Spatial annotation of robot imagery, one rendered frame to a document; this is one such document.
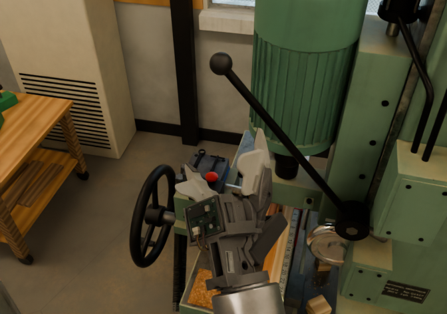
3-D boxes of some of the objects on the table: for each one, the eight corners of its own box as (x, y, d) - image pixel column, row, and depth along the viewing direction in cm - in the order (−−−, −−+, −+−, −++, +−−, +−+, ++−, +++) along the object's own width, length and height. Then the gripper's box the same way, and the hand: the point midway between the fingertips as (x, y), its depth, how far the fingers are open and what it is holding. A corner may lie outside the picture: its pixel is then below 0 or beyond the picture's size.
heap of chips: (199, 268, 94) (199, 261, 92) (253, 281, 91) (254, 274, 90) (187, 302, 88) (185, 295, 86) (245, 317, 85) (245, 311, 83)
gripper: (283, 277, 45) (243, 112, 52) (165, 302, 57) (145, 165, 63) (321, 269, 52) (282, 123, 58) (209, 293, 63) (186, 169, 70)
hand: (223, 146), depth 63 cm, fingers open, 14 cm apart
